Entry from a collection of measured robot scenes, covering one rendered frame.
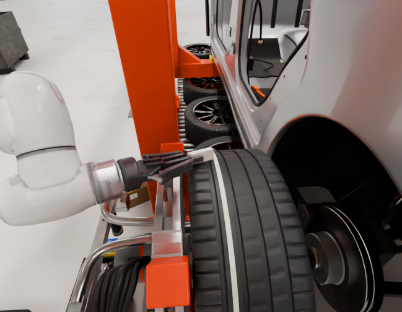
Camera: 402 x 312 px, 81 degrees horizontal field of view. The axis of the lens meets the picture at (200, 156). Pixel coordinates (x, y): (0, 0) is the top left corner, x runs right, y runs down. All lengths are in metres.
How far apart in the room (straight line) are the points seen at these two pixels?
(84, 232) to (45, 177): 1.58
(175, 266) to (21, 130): 0.36
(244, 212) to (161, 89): 0.51
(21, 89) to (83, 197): 0.22
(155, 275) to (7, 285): 1.68
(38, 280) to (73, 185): 1.54
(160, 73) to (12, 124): 0.46
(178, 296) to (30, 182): 0.32
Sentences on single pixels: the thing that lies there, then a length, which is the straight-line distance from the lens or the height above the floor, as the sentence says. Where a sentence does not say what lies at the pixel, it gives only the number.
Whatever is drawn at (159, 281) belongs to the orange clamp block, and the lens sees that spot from 0.47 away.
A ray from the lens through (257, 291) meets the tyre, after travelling 0.52.
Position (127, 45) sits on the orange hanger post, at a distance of 0.81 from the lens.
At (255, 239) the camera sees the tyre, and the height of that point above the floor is 1.15.
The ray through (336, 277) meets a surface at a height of 0.87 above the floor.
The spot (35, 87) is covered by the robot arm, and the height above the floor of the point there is 1.40.
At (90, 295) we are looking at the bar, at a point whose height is 0.97.
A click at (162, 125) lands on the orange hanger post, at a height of 1.09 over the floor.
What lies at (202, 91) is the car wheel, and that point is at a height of 0.50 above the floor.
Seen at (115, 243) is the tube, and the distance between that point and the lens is 0.69.
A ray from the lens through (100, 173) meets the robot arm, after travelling 0.50.
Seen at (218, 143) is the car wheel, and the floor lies 0.50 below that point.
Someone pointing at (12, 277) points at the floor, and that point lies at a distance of 2.10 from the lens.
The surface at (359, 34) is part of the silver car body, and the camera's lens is 0.57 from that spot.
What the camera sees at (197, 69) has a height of 0.61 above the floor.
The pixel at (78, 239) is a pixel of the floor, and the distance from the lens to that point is 2.04.
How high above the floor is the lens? 1.58
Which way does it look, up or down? 40 degrees down
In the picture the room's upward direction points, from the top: straight up
